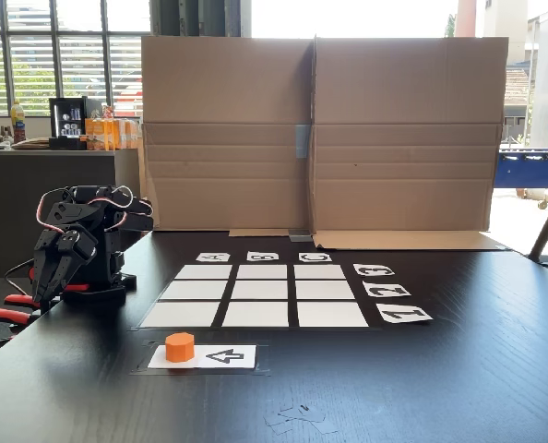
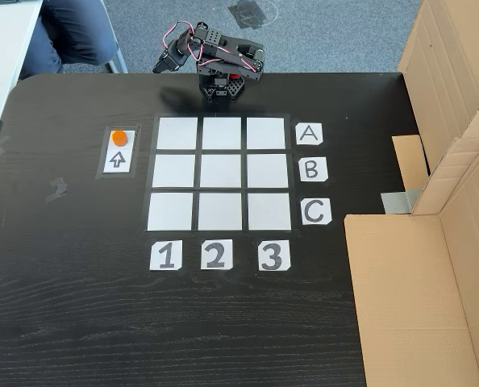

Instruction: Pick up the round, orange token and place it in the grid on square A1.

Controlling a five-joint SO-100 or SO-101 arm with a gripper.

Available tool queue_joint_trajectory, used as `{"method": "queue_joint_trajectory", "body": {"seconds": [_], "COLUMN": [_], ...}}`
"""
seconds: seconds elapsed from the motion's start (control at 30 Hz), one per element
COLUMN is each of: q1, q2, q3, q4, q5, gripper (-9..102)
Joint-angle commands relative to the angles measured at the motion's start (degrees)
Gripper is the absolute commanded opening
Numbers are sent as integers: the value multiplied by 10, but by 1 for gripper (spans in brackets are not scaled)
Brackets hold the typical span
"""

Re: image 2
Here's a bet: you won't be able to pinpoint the white nine-square grid sheet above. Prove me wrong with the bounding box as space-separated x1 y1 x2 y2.
144 114 295 234

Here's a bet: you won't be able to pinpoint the grey chair leg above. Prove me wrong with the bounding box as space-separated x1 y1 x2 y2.
104 40 130 75

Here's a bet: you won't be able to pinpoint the black tape patch on carpet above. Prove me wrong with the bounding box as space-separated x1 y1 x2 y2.
227 0 280 30

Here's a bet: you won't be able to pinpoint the person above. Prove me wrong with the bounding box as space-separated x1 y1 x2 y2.
19 0 119 80

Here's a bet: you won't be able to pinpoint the white arrow paper sheet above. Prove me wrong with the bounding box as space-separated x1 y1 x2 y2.
102 129 136 175

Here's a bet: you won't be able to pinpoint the paper sheet letter A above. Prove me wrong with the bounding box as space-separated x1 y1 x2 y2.
295 123 324 146

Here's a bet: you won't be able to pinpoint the white side table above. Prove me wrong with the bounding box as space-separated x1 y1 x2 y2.
0 0 44 173

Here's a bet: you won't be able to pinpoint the clear tape scraps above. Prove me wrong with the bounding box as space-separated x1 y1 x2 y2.
44 176 69 205

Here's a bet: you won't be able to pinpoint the paper sheet letter B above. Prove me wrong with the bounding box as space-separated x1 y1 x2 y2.
298 156 329 183

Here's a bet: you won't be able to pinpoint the paper sheet number 1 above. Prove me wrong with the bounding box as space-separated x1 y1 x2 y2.
149 240 183 272

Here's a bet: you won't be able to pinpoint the paper sheet number 2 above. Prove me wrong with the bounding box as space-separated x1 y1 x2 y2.
200 239 234 271

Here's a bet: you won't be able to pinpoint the paper sheet letter C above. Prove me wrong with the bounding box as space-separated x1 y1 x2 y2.
301 198 333 227

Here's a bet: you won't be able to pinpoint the paper sheet number 3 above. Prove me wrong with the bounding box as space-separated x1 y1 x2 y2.
257 239 292 272

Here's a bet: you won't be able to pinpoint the brown cardboard screen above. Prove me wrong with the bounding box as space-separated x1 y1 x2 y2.
344 136 479 387
391 0 479 215

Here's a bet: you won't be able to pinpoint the red white servo wire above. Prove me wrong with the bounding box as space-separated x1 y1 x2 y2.
162 20 197 52

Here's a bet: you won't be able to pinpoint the grey duct tape piece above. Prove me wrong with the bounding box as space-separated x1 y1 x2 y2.
380 187 423 214

